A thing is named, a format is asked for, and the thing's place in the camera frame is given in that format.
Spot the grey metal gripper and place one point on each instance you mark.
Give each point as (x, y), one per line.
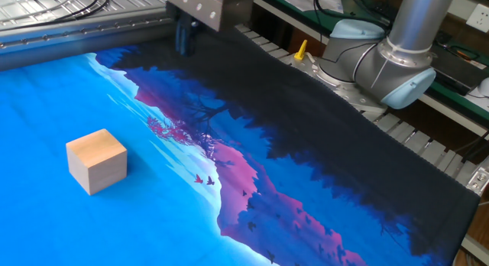
(225, 6)

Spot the light wooden cube block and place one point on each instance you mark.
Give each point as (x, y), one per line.
(97, 161)

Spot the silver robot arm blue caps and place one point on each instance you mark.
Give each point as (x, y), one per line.
(405, 52)

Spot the yellow plastic clip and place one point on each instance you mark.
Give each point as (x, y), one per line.
(302, 50)

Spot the white paper sheets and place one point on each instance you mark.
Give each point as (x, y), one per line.
(313, 0)

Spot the blue purple landscape printed cloth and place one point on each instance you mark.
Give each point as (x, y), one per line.
(191, 205)

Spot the black flat device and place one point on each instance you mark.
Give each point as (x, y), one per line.
(458, 73)

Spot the white computer mouse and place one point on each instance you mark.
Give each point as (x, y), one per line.
(484, 87)

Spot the aluminium frame rail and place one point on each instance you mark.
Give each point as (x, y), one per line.
(76, 36)

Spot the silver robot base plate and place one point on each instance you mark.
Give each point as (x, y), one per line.
(351, 94)

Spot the white wall socket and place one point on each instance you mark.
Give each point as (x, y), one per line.
(479, 17)

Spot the metal corner bracket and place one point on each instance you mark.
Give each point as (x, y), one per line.
(479, 180)

